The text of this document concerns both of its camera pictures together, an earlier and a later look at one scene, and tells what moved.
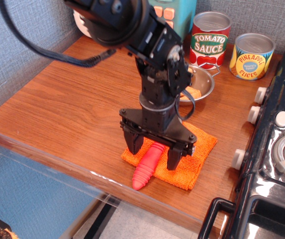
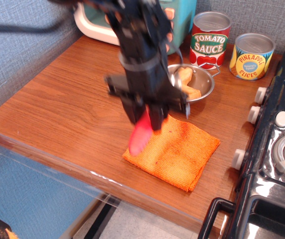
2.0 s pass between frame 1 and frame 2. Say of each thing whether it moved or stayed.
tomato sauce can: stayed
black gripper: moved
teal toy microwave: stayed
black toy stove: stayed
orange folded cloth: stayed
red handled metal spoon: moved
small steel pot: moved
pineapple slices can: stayed
